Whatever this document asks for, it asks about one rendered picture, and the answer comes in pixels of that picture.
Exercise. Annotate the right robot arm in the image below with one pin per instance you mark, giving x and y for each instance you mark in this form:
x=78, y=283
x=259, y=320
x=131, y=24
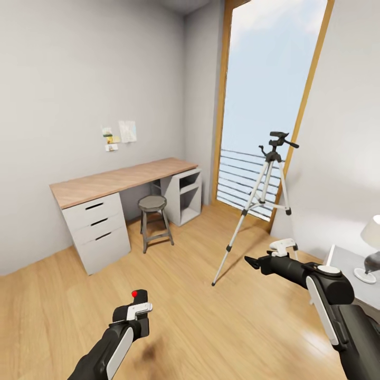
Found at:
x=352, y=333

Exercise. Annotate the taboret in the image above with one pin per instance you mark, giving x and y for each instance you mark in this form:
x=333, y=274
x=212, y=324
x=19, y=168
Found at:
x=151, y=203

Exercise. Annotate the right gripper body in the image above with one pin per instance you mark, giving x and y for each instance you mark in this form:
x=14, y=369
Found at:
x=276, y=264

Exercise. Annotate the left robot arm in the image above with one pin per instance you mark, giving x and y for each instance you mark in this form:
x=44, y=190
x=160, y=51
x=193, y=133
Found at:
x=102, y=362

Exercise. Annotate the digital camera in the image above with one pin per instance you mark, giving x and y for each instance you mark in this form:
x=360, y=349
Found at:
x=120, y=313

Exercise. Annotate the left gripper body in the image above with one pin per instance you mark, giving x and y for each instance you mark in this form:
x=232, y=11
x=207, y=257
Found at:
x=142, y=328

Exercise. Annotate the camera tripod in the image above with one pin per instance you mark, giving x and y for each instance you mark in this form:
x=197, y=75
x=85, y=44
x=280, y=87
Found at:
x=270, y=158

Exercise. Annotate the desk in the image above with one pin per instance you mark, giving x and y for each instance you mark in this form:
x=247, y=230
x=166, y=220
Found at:
x=92, y=211

